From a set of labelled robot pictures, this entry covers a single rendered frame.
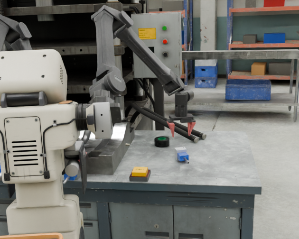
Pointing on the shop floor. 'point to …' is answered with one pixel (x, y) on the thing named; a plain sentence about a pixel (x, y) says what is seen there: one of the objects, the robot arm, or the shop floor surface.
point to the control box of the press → (158, 51)
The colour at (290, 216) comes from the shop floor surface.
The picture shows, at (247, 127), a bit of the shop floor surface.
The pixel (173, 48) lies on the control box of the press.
